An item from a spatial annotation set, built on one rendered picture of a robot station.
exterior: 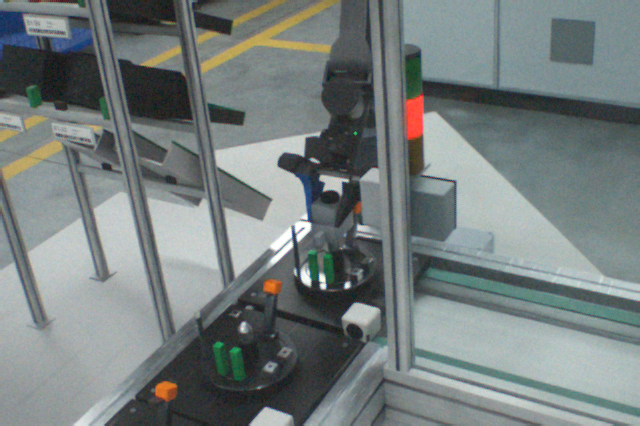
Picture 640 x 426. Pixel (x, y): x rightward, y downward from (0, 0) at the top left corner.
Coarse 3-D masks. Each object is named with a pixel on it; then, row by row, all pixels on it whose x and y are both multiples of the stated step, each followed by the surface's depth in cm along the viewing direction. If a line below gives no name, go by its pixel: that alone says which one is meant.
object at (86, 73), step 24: (72, 72) 122; (96, 72) 118; (144, 72) 119; (168, 72) 122; (72, 96) 122; (96, 96) 118; (144, 96) 120; (168, 96) 124; (192, 120) 129; (216, 120) 133; (240, 120) 137
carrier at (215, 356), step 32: (224, 320) 126; (256, 320) 126; (288, 320) 125; (192, 352) 120; (224, 352) 110; (256, 352) 113; (288, 352) 113; (320, 352) 118; (352, 352) 117; (192, 384) 114; (224, 384) 110; (256, 384) 110; (288, 384) 112; (320, 384) 112; (192, 416) 108; (224, 416) 107; (256, 416) 104; (288, 416) 104
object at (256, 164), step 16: (256, 144) 212; (272, 144) 211; (288, 144) 210; (304, 144) 209; (224, 160) 205; (240, 160) 204; (256, 160) 203; (272, 160) 202; (240, 176) 196; (256, 176) 195; (272, 176) 194; (288, 176) 194; (320, 176) 192; (272, 192) 187; (288, 192) 186; (224, 208) 182; (272, 208) 180; (288, 208) 180; (304, 208) 179; (272, 224) 174; (288, 224) 174
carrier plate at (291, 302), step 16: (304, 240) 146; (288, 256) 141; (272, 272) 137; (288, 272) 137; (256, 288) 133; (288, 288) 133; (384, 288) 130; (240, 304) 132; (256, 304) 130; (288, 304) 129; (304, 304) 128; (320, 304) 128; (336, 304) 128; (352, 304) 127; (368, 304) 127; (384, 304) 127; (304, 320) 126; (320, 320) 124; (336, 320) 124; (384, 320) 125; (368, 336) 121
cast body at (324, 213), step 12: (324, 192) 128; (336, 192) 127; (312, 204) 127; (324, 204) 126; (336, 204) 126; (312, 216) 128; (324, 216) 126; (348, 216) 129; (312, 228) 128; (324, 228) 127; (336, 228) 126; (348, 228) 130; (324, 240) 127; (336, 240) 127
